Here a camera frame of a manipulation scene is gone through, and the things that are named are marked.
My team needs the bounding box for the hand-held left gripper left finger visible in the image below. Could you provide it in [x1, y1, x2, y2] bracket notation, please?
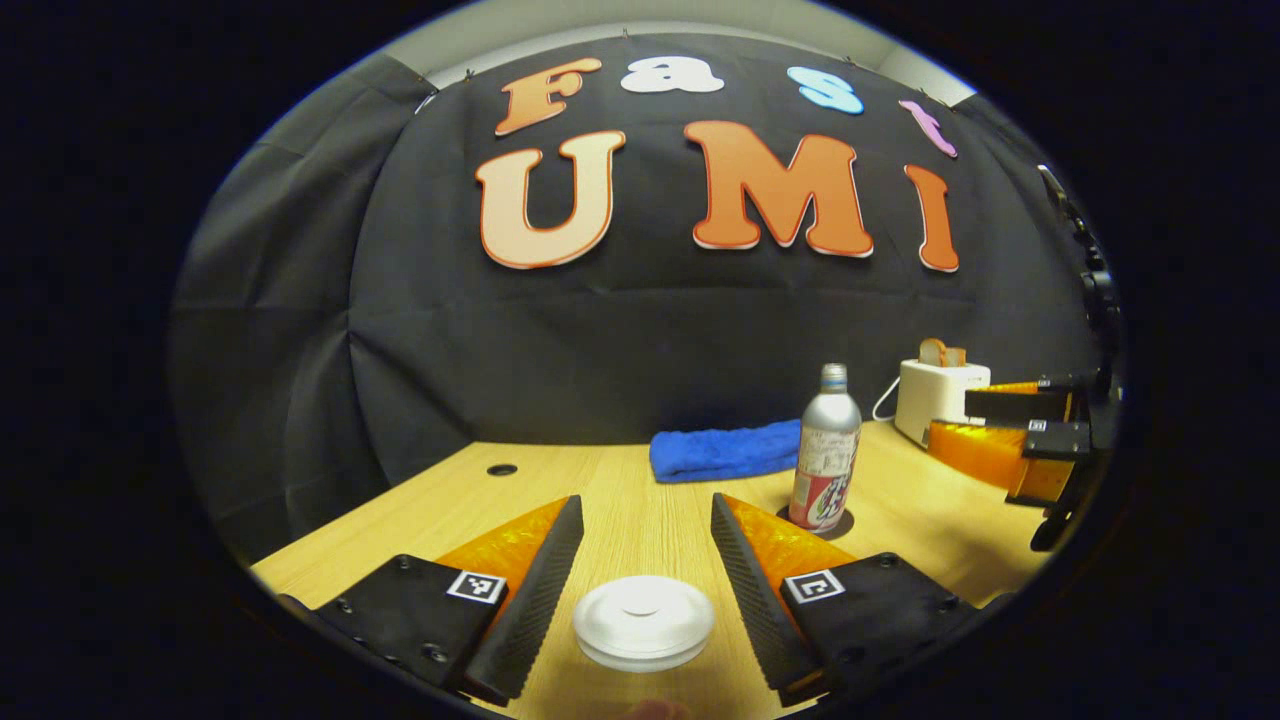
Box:
[315, 495, 585, 706]

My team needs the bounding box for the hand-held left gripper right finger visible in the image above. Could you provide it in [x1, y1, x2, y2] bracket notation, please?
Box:
[711, 493, 976, 706]

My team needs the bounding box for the white teacup lid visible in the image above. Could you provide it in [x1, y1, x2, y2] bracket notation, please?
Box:
[572, 575, 717, 666]

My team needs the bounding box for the dark round coaster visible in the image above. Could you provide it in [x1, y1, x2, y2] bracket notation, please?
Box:
[777, 505, 856, 542]

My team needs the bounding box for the silver water bottle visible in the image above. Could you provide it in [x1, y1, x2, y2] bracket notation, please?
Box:
[788, 363, 863, 533]

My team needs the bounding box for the white toaster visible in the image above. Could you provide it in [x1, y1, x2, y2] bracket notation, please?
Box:
[893, 358, 993, 448]

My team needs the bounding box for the blue towel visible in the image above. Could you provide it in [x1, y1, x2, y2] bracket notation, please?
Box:
[650, 418, 803, 485]

